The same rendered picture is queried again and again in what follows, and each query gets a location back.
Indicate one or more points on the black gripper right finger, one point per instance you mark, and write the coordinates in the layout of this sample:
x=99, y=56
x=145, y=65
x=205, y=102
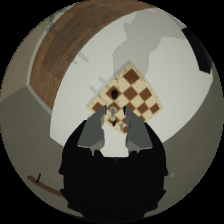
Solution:
x=141, y=138

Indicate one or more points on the brown and cream chessboard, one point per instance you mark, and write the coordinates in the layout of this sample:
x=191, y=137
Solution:
x=134, y=91

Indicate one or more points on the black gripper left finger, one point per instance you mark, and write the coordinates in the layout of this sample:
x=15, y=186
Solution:
x=86, y=138

